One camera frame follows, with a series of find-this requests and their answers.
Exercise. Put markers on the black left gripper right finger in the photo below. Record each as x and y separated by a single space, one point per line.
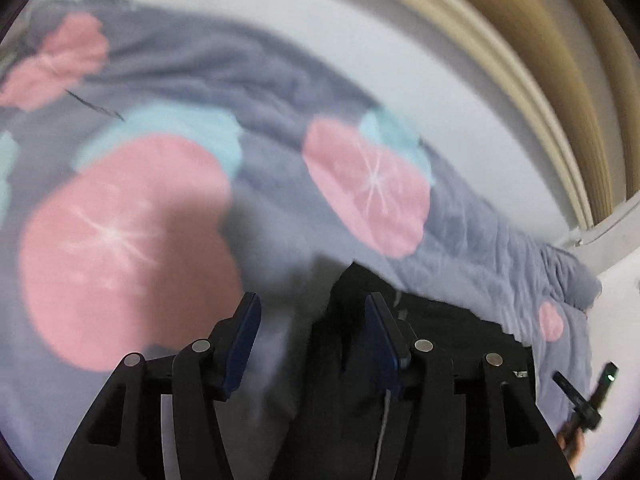
438 424

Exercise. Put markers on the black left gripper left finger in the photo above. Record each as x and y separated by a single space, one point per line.
152 414

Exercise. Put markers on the black garment with grey stripes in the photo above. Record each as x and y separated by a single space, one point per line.
335 432

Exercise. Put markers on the right hand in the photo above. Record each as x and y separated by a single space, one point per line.
571 440

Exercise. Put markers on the grey blanket with pink fruits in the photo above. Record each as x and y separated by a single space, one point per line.
158 165

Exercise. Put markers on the beige wooden headboard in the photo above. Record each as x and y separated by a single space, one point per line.
571 67

